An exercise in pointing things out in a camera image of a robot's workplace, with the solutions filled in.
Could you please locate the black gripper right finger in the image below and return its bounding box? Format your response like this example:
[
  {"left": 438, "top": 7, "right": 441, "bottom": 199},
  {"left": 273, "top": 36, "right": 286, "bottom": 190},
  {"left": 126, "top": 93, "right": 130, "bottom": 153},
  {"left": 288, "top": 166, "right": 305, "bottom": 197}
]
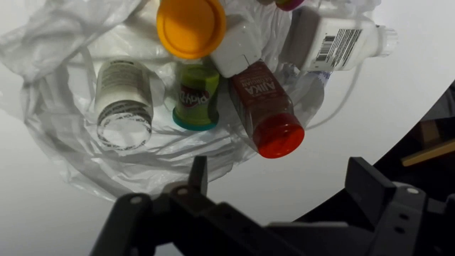
[{"left": 345, "top": 156, "right": 455, "bottom": 256}]

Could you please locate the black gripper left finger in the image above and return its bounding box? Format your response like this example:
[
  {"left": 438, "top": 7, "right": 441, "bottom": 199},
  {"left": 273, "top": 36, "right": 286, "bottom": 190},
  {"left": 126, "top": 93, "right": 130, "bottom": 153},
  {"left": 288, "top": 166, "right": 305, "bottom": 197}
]
[{"left": 90, "top": 153, "right": 268, "bottom": 256}]

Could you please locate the teal-lid dough tub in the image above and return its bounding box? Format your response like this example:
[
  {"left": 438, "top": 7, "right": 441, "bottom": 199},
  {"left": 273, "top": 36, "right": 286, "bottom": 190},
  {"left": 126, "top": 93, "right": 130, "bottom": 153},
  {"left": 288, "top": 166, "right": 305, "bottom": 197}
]
[{"left": 171, "top": 58, "right": 222, "bottom": 132}]

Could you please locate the red-capped spice bottle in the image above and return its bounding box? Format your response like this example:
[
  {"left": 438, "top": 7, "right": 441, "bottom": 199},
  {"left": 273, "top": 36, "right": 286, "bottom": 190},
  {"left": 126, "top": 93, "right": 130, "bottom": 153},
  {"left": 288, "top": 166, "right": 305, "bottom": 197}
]
[{"left": 228, "top": 59, "right": 306, "bottom": 160}]

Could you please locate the small grey-capped bottle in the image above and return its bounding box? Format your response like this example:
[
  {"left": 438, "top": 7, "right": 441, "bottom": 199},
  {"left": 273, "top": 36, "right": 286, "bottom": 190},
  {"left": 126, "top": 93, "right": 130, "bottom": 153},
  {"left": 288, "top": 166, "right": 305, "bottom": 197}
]
[{"left": 94, "top": 58, "right": 155, "bottom": 152}]

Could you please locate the small clear cube box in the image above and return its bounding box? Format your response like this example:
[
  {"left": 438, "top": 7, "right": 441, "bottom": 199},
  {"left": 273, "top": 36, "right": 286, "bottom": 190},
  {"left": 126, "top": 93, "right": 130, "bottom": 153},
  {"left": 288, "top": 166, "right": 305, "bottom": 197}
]
[{"left": 211, "top": 18, "right": 268, "bottom": 79}]

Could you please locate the yellow dough tub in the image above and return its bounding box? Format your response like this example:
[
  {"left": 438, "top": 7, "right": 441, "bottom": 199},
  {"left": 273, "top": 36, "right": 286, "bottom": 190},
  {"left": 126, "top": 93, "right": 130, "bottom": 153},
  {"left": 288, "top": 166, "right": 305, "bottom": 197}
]
[{"left": 155, "top": 0, "right": 228, "bottom": 61}]

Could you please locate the clear plastic bag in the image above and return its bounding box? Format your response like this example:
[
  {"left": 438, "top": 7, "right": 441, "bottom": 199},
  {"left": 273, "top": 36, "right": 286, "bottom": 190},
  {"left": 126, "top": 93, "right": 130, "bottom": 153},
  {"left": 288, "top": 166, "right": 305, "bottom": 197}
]
[{"left": 0, "top": 0, "right": 383, "bottom": 203}]

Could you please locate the light wooden armrest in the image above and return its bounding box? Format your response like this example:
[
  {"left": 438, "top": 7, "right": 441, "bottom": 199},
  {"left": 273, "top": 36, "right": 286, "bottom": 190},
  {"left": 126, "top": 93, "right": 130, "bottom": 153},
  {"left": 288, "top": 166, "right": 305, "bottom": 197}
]
[{"left": 401, "top": 137, "right": 455, "bottom": 167}]

